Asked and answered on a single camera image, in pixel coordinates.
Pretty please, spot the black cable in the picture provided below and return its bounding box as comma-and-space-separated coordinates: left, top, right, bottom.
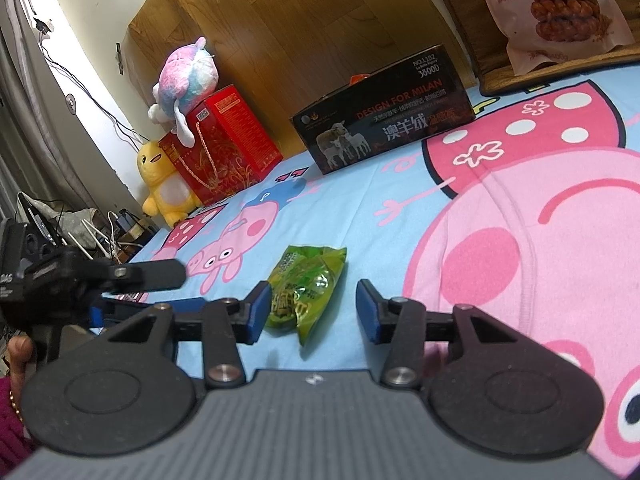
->
37, 35, 151, 153

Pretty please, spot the brown woven mat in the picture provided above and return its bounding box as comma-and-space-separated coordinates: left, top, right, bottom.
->
432, 0, 640, 97

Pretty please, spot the grey cloth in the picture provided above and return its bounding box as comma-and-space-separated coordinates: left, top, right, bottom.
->
17, 191, 98, 233

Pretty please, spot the person's left hand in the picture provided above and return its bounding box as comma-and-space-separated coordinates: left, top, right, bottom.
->
6, 335, 34, 380

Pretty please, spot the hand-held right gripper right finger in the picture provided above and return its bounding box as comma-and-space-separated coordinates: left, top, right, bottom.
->
355, 279, 532, 388

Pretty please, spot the white antenna router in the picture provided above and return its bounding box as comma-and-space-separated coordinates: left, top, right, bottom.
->
67, 210, 127, 264

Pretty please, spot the pastel plush toy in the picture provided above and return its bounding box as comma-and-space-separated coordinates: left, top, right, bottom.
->
148, 36, 217, 147

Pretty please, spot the person's left forearm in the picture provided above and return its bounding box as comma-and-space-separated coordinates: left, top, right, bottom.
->
0, 375, 40, 465

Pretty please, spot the red gift bag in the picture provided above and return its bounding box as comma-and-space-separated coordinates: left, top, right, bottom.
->
159, 85, 283, 206

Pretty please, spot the black sheep print box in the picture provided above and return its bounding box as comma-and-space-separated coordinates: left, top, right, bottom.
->
290, 42, 476, 176

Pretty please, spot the cartoon pig printed blanket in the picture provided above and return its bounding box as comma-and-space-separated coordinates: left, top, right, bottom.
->
97, 60, 640, 466

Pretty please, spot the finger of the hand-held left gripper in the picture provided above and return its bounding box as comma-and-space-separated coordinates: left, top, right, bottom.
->
87, 294, 151, 331
97, 259, 187, 295

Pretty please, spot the lime green snack packet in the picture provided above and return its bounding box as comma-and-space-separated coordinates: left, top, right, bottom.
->
264, 245, 348, 346

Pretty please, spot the yellow duck plush toy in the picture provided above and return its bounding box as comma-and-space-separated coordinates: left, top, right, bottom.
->
136, 140, 203, 228

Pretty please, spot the grey curtain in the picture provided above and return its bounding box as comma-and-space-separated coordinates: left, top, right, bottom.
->
0, 0, 66, 223

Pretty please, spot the wooden headboard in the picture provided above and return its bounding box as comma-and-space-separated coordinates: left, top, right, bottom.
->
122, 0, 476, 161

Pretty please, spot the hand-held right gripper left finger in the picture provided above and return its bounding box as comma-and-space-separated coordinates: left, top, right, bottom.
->
106, 280, 273, 388

